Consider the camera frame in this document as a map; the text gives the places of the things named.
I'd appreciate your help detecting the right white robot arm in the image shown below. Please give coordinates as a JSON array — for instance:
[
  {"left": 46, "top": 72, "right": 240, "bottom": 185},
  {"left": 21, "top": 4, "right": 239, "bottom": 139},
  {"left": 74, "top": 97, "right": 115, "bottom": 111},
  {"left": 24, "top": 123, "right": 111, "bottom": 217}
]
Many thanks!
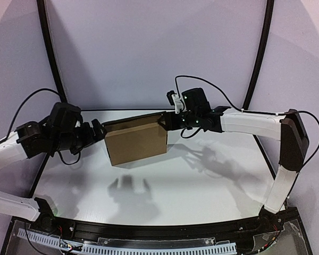
[{"left": 157, "top": 88, "right": 309, "bottom": 214}]

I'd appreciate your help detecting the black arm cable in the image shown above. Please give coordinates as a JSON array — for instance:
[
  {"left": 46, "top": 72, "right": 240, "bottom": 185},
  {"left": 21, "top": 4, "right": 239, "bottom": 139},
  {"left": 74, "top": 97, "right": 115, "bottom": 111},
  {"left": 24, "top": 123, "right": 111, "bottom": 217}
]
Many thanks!
[
  {"left": 174, "top": 75, "right": 319, "bottom": 168},
  {"left": 5, "top": 88, "right": 82, "bottom": 165}
]

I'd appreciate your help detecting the brown cardboard box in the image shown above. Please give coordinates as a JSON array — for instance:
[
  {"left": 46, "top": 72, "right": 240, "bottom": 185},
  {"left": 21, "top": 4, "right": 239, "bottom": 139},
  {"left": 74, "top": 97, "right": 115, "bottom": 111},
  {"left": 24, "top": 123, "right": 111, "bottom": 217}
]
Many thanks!
[{"left": 103, "top": 112, "right": 167, "bottom": 166}]

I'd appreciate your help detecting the left black frame post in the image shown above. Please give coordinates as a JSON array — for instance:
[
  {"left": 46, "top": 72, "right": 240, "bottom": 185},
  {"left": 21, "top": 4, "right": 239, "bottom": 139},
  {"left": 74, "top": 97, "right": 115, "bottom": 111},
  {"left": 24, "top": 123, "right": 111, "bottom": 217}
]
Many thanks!
[{"left": 36, "top": 0, "right": 68, "bottom": 103}]

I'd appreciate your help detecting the black frame post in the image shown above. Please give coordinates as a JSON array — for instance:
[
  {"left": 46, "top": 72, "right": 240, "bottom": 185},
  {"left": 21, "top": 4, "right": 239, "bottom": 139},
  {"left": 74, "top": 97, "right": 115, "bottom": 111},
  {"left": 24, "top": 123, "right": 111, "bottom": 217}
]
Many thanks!
[
  {"left": 36, "top": 0, "right": 68, "bottom": 103},
  {"left": 242, "top": 0, "right": 275, "bottom": 109}
]

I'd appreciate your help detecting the right black frame post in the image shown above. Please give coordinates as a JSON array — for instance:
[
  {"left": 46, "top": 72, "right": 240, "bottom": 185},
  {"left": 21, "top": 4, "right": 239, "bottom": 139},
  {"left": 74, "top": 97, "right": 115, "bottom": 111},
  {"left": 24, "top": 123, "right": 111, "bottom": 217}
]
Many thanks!
[{"left": 242, "top": 0, "right": 275, "bottom": 109}]

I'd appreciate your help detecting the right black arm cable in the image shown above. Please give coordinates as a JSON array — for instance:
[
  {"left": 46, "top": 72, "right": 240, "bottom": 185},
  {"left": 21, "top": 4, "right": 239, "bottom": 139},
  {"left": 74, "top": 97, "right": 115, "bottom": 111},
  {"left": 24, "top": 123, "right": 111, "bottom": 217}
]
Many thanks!
[{"left": 174, "top": 75, "right": 319, "bottom": 168}]

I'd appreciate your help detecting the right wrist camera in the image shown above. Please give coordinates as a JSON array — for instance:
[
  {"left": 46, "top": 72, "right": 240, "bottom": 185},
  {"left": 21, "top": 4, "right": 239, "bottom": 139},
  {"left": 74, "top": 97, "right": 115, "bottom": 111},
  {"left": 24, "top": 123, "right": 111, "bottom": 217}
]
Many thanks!
[{"left": 166, "top": 90, "right": 186, "bottom": 114}]

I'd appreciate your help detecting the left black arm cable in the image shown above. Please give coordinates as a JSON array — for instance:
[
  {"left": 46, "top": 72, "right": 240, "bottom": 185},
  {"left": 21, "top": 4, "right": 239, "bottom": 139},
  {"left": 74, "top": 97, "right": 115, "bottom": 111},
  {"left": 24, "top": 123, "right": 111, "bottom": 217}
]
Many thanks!
[{"left": 5, "top": 88, "right": 82, "bottom": 165}]

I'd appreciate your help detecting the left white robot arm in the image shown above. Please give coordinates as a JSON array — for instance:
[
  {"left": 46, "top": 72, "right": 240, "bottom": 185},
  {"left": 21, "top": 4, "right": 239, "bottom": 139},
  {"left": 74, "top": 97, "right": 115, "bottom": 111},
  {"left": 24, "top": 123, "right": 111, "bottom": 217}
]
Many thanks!
[{"left": 0, "top": 103, "right": 107, "bottom": 231}]

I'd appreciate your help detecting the white slotted cable duct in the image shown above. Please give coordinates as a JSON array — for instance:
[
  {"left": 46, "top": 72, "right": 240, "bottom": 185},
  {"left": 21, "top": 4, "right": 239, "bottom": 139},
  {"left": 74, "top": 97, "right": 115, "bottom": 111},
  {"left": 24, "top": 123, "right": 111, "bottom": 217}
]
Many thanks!
[{"left": 13, "top": 228, "right": 237, "bottom": 255}]

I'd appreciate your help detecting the black front frame rail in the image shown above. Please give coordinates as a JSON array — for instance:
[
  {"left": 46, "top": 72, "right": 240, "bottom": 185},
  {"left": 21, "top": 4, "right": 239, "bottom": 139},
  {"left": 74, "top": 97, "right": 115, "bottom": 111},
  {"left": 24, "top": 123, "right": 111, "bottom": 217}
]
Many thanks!
[{"left": 53, "top": 217, "right": 263, "bottom": 241}]

